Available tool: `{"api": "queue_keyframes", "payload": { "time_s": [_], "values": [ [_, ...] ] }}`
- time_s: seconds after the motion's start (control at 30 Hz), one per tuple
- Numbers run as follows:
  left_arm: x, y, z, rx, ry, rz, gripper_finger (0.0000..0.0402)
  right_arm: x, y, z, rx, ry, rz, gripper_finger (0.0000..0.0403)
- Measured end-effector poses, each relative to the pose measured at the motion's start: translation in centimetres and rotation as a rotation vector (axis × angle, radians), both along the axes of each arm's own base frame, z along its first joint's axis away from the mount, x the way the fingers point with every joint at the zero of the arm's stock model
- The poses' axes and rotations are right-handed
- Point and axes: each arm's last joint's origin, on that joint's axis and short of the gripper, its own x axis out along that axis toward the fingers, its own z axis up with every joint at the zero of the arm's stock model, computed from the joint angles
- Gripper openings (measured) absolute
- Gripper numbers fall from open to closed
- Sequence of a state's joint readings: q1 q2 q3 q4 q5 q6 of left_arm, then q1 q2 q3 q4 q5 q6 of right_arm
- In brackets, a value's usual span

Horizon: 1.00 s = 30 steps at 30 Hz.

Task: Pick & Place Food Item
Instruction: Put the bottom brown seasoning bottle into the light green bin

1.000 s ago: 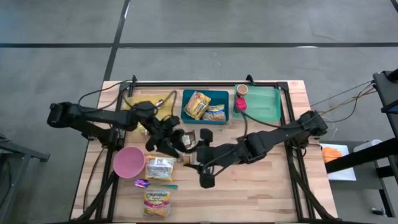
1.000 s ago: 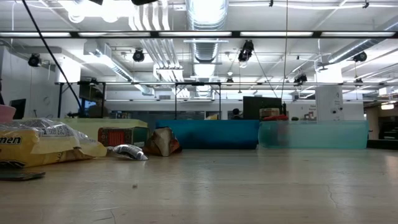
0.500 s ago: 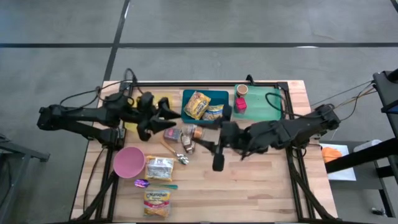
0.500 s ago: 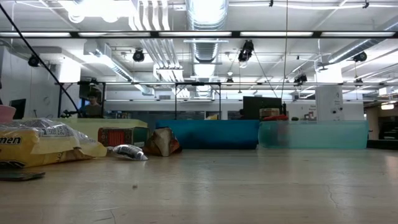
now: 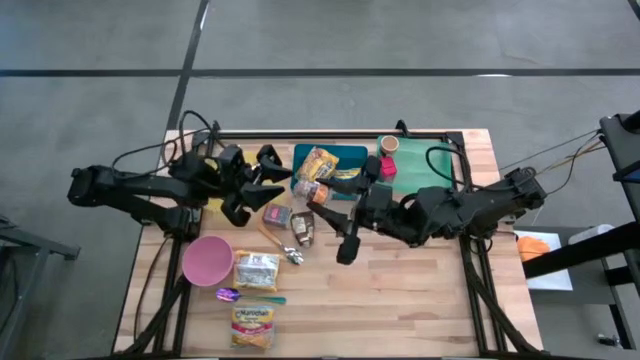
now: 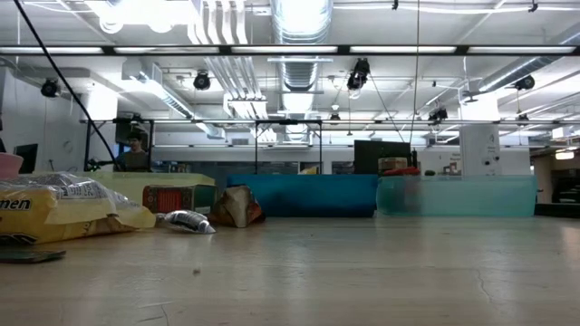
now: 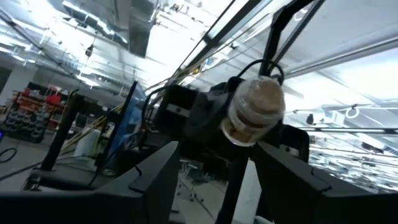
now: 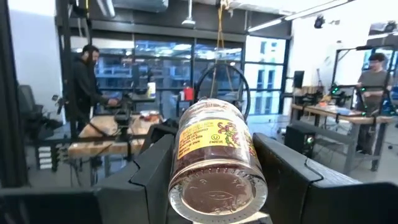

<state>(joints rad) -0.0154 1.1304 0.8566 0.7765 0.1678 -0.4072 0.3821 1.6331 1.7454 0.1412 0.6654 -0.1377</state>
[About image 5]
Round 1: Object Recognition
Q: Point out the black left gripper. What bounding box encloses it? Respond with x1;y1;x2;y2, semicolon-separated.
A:
216;143;294;228

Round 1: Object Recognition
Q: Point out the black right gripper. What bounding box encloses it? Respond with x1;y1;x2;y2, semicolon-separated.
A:
305;154;420;267

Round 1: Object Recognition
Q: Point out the yellow ramen noodle pack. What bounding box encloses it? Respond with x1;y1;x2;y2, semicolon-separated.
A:
330;167;362;182

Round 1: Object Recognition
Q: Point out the red cube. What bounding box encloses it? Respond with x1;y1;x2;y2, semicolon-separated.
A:
378;156;399;181

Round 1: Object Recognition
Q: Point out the small glass spice jar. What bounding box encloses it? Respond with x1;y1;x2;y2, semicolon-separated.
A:
291;179;331;206

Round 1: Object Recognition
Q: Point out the creamy chicken ramen pack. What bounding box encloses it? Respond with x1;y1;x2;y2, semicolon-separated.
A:
295;145;341;184

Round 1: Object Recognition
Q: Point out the metal spoon with orange handle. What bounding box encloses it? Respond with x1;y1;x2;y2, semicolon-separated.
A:
257;223;305;267

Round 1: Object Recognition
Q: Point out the jar with brown lid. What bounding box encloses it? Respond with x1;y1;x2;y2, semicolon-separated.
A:
379;135;401;156

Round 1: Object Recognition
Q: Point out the ramen pack with grey print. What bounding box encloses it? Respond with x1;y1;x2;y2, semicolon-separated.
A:
233;250;282;293

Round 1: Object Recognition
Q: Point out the iridescent spoon with green handle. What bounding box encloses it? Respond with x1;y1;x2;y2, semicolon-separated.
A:
215;287;288;306

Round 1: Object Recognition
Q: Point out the yellow translucent plastic bin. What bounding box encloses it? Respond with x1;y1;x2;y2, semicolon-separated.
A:
202;147;293;214

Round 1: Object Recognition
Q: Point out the blue plastic bin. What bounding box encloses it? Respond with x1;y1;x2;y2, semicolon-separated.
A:
290;143;370;201

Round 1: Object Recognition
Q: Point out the brown crumpled sachet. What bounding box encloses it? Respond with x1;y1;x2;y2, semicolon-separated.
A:
290;210;317;250

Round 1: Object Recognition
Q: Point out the green translucent plastic bin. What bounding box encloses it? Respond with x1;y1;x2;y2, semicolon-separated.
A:
375;134;454;197

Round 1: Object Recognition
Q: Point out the pink bowl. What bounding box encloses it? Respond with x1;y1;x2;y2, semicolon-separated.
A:
181;235;235;288

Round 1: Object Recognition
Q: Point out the ramen pack with red band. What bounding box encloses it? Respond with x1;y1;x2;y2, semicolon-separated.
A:
230;305;277;350

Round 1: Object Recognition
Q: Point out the orange object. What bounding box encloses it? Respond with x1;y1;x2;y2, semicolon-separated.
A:
516;235;553;264

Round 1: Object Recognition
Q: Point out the white paper sheet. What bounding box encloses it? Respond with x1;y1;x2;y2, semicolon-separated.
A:
513;229;575;292

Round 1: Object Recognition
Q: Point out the grey box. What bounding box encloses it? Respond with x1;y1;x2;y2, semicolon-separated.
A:
568;223;615;246

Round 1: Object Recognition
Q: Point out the black metal stand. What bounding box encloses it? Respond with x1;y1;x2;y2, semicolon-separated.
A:
521;109;640;351

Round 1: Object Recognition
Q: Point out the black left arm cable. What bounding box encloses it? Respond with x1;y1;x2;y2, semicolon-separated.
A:
110;109;222;174

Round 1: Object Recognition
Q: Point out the thin black wire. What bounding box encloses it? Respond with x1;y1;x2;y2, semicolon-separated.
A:
498;128;607;174

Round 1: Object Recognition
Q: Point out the grey metal table frame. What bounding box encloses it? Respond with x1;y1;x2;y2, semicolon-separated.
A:
0;218;82;360

